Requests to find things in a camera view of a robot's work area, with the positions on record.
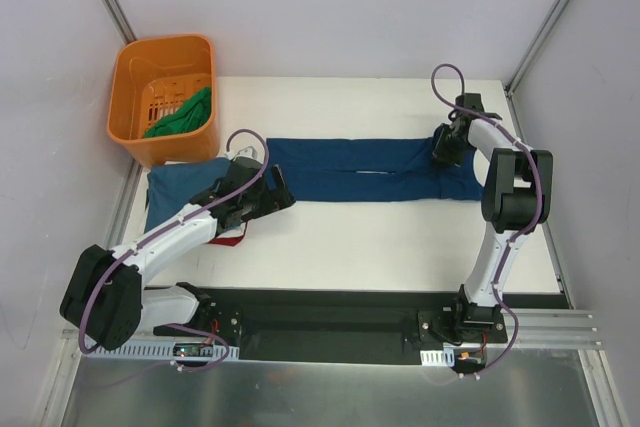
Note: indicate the right slotted cable duct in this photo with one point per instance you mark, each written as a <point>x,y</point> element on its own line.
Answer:
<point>438,358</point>

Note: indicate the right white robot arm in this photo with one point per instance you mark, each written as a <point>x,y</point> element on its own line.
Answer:
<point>516,199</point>

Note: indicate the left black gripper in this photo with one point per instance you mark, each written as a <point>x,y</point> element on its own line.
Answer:
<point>270,189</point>

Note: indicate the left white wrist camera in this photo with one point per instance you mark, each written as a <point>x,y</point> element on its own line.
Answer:
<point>249,152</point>

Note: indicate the aluminium rail frame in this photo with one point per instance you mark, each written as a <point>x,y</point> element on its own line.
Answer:
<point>555,327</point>

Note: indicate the orange plastic basket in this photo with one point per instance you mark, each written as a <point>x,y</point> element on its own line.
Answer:
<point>152,79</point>

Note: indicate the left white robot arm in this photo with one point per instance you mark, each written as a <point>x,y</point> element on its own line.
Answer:
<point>108,298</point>

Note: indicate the green t shirt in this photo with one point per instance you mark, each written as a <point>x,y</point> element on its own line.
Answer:
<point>192,115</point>

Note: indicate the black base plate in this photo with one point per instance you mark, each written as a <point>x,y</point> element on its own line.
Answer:
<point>334,352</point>

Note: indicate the folded red t shirt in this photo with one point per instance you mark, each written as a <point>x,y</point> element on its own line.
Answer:
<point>229,239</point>

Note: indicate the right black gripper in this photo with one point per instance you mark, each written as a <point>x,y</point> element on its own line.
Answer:
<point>445,145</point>

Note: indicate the slotted cable duct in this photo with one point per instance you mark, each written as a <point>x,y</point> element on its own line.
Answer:
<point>438,358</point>
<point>168,350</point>

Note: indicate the folded light blue t shirt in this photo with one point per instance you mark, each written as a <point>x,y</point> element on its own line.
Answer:
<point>170,187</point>

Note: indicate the left slotted cable duct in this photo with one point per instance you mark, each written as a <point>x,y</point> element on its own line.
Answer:
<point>168,350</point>

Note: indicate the dark blue t shirt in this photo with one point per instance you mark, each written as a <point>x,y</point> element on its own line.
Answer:
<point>370,170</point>

